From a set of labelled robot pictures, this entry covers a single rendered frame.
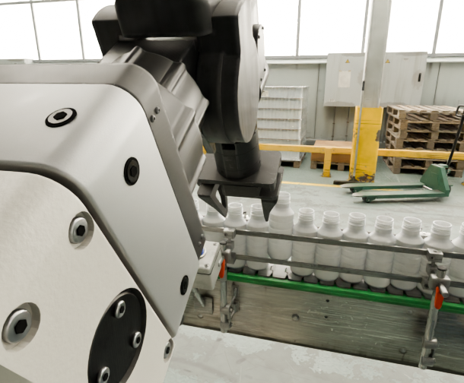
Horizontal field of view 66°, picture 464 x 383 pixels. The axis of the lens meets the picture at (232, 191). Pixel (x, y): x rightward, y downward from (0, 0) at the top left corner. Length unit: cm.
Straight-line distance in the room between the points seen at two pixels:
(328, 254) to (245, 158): 50
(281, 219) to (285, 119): 536
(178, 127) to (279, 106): 600
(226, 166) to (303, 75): 743
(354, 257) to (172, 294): 73
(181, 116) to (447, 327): 86
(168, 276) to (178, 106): 8
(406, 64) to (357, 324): 689
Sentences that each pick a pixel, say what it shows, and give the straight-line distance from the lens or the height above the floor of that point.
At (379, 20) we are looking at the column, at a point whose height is 219.
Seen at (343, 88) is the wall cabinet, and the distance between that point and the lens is 750.
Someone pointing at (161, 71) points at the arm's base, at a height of 147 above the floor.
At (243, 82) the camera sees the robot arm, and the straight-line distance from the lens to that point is 25.
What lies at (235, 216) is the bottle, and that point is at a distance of 88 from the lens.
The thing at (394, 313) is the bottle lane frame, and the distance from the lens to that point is 93.
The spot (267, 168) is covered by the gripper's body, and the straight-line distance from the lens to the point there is 45.
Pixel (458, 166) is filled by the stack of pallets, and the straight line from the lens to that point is 653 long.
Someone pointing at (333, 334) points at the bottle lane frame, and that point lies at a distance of 96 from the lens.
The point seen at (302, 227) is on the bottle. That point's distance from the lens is 86.
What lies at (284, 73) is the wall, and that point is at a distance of 787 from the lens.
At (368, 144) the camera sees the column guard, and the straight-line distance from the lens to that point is 534.
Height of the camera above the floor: 146
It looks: 18 degrees down
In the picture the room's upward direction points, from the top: straight up
